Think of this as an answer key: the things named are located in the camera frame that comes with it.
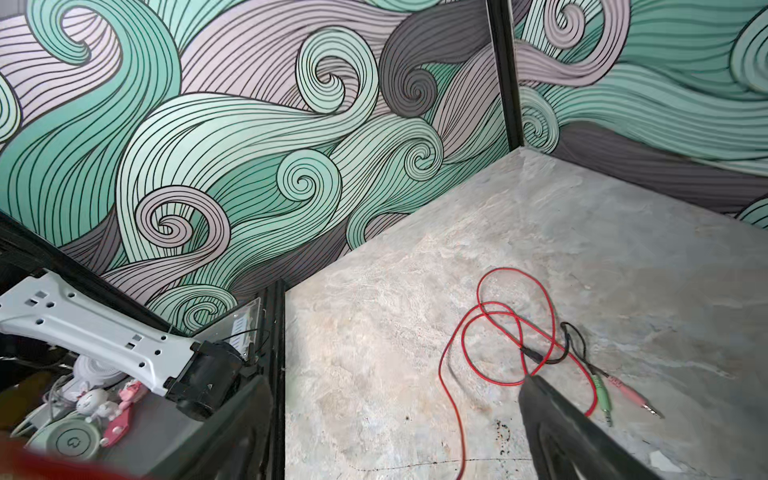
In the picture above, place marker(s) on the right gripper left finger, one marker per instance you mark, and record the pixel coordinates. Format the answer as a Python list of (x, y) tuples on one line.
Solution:
[(231, 444)]

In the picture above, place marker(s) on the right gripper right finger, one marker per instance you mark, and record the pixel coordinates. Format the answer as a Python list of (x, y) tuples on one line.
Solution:
[(565, 444)]

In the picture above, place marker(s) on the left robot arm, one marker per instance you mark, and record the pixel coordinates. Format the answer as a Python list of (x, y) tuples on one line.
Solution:
[(198, 376)]

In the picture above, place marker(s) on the white round gadgets pile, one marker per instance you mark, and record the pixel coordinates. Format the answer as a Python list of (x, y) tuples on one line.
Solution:
[(83, 413)]

